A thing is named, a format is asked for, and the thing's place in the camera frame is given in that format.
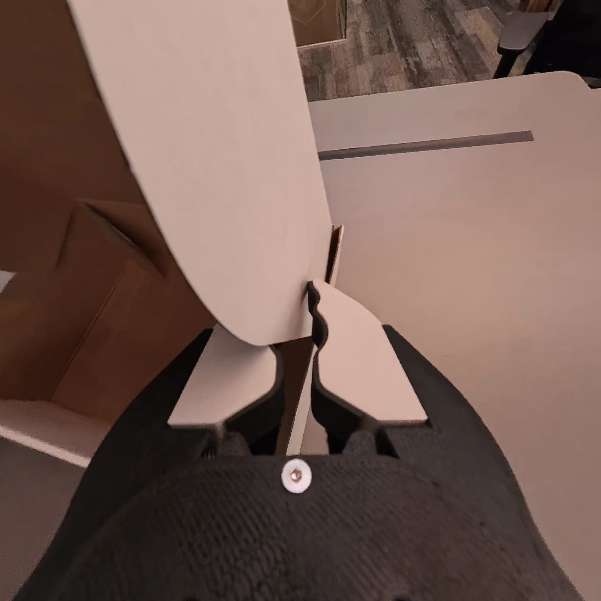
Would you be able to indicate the brown cardboard carton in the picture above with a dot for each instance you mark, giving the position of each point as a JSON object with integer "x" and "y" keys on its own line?
{"x": 317, "y": 21}

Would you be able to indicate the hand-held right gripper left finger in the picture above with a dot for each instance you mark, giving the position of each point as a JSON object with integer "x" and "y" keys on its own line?
{"x": 230, "y": 380}

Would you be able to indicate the cardboard mailer box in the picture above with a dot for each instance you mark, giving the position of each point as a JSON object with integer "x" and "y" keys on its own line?
{"x": 211, "y": 164}

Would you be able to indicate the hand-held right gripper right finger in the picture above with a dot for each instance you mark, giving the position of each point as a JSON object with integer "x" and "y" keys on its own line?
{"x": 366, "y": 366}

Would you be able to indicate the black office chair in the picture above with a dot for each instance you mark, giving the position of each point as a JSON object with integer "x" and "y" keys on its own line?
{"x": 521, "y": 30}

